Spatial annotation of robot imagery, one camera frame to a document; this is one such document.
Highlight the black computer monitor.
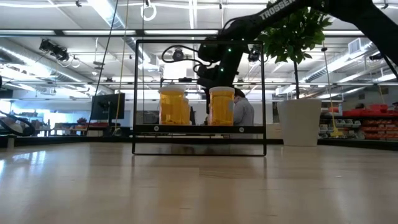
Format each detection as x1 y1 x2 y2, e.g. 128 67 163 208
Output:
90 92 126 135

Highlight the black metal station frame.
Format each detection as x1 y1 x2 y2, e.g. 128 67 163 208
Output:
0 134 398 152

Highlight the wooden shelf black wire frame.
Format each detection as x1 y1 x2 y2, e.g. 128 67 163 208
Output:
131 39 267 157

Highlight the person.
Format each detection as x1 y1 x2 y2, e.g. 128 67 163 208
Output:
233 88 256 127

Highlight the black ceiling-mounted device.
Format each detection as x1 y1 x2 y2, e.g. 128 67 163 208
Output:
368 51 385 62
39 39 70 62
247 45 260 63

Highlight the grey air vent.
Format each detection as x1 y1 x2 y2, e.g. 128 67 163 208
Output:
348 37 363 55

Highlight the amber pill bottle white cap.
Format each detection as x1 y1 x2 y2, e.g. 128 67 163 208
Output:
158 86 187 126
183 96 192 125
208 86 236 126

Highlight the thin yellow hanging cord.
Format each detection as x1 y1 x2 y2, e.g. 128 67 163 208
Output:
112 0 130 137

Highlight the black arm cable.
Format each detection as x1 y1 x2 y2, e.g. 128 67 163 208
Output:
0 109 37 138
160 44 206 74

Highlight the red bin rack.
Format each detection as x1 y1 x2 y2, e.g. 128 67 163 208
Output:
319 104 398 141

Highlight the green plant in white pot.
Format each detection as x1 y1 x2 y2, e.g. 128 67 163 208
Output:
256 6 333 147

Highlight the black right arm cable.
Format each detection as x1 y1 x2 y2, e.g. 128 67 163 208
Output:
160 44 206 74

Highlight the round black ceiling camera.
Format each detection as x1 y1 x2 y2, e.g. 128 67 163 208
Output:
172 48 185 62

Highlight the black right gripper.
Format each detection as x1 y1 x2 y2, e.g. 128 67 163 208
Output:
196 63 239 114

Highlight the white hanging ring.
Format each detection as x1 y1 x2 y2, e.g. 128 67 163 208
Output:
140 1 157 22

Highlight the long black cable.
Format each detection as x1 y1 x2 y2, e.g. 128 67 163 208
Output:
88 0 120 127

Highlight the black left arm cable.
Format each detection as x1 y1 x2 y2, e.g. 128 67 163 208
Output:
0 109 37 138

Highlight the black crossbar with light strips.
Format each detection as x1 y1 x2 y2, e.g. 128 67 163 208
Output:
0 29 398 38

